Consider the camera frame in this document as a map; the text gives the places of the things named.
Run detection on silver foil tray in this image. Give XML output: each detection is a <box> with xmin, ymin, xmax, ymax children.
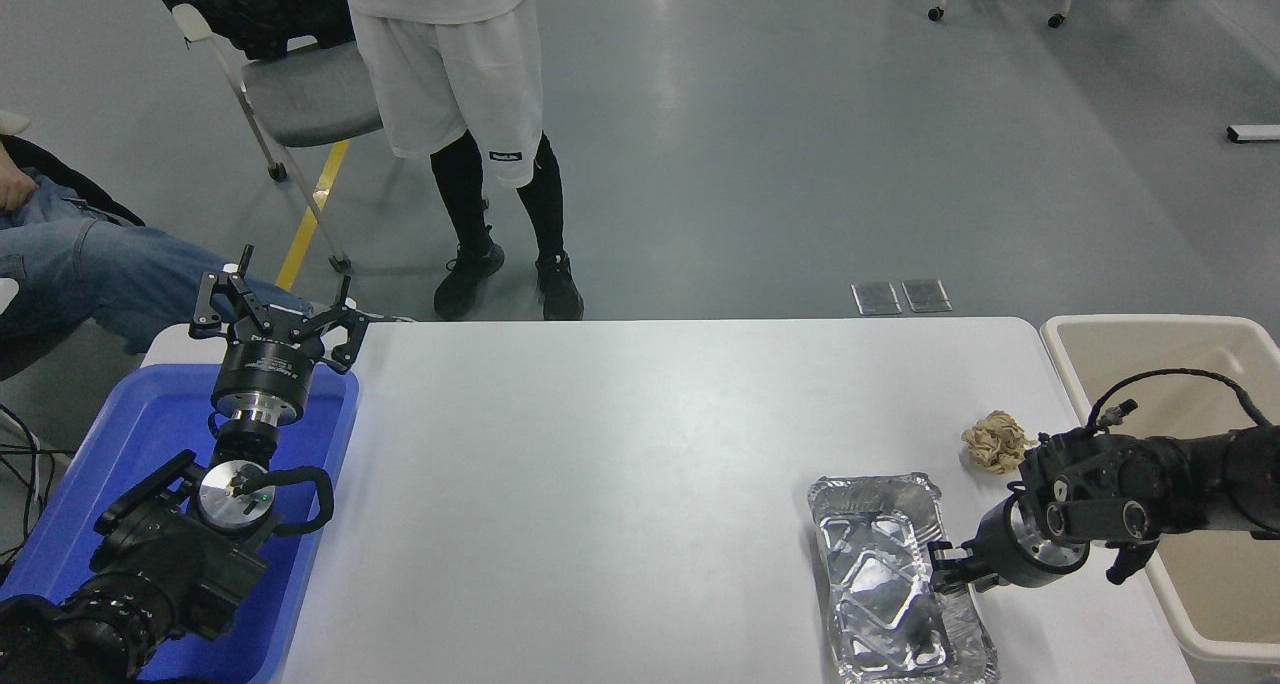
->
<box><xmin>807</xmin><ymin>472</ymin><xmax>1001</xmax><ymax>684</ymax></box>

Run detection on large pale bin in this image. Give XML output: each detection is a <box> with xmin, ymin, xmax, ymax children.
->
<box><xmin>1040</xmin><ymin>314</ymin><xmax>1280</xmax><ymax>684</ymax></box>

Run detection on blue plastic tray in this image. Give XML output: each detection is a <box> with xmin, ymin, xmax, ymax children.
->
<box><xmin>0</xmin><ymin>364</ymin><xmax>361</xmax><ymax>684</ymax></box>

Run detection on white side table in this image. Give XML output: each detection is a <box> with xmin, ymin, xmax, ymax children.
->
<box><xmin>140</xmin><ymin>322</ymin><xmax>236</xmax><ymax>370</ymax></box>

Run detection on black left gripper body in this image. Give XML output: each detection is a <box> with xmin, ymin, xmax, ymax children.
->
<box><xmin>211</xmin><ymin>330</ymin><xmax>325</xmax><ymax>412</ymax></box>

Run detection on standing person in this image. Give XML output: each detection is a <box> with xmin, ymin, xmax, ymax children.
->
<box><xmin>335</xmin><ymin>0</ymin><xmax>586</xmax><ymax>322</ymax></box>

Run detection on crumpled tan paper ball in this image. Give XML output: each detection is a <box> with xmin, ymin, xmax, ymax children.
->
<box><xmin>962</xmin><ymin>411</ymin><xmax>1033</xmax><ymax>476</ymax></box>

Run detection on black cables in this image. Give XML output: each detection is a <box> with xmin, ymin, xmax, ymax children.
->
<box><xmin>0</xmin><ymin>404</ymin><xmax>76</xmax><ymax>565</ymax></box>

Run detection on black jacket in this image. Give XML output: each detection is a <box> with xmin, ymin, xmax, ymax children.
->
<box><xmin>137</xmin><ymin>0</ymin><xmax>356</xmax><ymax>60</ymax></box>

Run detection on grey chair with white frame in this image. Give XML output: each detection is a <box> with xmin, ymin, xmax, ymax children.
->
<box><xmin>172</xmin><ymin>2</ymin><xmax>386</xmax><ymax>273</ymax></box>

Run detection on seated person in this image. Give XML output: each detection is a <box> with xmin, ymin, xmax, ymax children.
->
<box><xmin>0</xmin><ymin>136</ymin><xmax>416</xmax><ymax>380</ymax></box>

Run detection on person's hand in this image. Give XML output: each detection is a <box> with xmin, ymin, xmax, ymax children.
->
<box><xmin>0</xmin><ymin>159</ymin><xmax>39</xmax><ymax>214</ymax></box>

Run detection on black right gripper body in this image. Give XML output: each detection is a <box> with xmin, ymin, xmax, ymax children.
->
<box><xmin>960</xmin><ymin>499</ymin><xmax>1056</xmax><ymax>593</ymax></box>

